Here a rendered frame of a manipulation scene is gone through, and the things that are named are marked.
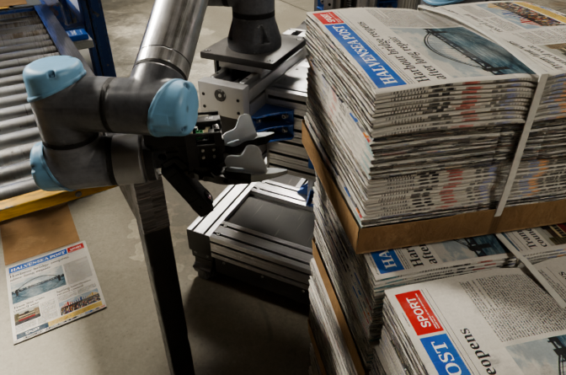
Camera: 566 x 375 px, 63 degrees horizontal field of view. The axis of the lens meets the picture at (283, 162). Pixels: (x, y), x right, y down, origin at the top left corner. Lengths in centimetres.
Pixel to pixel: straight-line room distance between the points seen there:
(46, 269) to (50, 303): 18
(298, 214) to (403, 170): 113
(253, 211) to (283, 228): 14
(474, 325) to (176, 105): 43
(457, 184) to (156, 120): 38
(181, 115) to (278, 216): 108
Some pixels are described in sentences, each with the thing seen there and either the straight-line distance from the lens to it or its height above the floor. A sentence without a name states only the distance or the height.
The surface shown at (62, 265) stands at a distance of 192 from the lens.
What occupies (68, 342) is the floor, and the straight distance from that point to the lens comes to 168.
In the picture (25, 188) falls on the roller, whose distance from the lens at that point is 88.
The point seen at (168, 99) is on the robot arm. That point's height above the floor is 100.
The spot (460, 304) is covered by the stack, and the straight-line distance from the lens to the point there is 58.
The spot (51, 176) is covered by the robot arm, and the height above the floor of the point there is 88.
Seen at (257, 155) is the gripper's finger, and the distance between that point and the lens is 67.
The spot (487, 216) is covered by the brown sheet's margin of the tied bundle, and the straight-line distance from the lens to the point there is 65.
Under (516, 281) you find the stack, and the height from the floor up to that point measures 83.
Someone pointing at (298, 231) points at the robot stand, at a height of 21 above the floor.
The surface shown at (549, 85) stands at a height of 105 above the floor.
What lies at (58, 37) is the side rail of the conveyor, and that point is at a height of 80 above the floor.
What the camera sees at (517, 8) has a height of 106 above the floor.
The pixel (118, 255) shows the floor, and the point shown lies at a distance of 189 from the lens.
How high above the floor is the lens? 125
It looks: 33 degrees down
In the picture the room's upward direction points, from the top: straight up
